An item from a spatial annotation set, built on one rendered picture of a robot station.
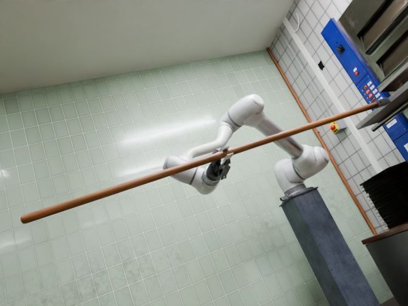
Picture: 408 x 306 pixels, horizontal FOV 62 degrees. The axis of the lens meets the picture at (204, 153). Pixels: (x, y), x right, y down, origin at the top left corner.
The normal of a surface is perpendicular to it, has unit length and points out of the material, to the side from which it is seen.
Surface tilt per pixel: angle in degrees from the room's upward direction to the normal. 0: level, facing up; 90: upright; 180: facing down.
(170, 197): 90
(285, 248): 90
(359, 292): 90
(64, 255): 90
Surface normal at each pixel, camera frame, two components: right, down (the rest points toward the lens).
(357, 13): -0.90, 0.25
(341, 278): 0.18, -0.43
